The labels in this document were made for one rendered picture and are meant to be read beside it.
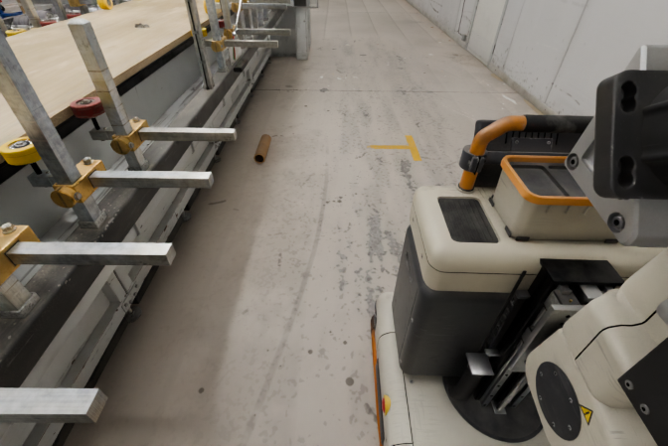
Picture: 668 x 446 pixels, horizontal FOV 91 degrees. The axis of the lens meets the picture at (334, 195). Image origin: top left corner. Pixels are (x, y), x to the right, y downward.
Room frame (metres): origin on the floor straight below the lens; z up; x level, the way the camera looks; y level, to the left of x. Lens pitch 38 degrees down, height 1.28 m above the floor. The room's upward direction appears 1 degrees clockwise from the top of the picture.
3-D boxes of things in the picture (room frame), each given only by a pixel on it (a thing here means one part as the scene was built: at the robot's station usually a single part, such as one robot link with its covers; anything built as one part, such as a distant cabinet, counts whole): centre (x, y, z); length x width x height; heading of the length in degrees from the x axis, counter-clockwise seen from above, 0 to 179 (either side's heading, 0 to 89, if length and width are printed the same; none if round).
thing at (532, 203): (0.54, -0.47, 0.87); 0.23 x 0.15 x 0.11; 89
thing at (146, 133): (0.92, 0.52, 0.80); 0.43 x 0.03 x 0.04; 91
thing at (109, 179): (0.67, 0.52, 0.81); 0.43 x 0.03 x 0.04; 91
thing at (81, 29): (0.87, 0.62, 0.89); 0.04 x 0.04 x 0.48; 1
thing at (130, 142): (0.90, 0.62, 0.81); 0.14 x 0.06 x 0.05; 1
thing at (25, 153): (0.66, 0.72, 0.85); 0.08 x 0.08 x 0.11
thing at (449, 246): (0.52, -0.47, 0.59); 0.55 x 0.34 x 0.83; 89
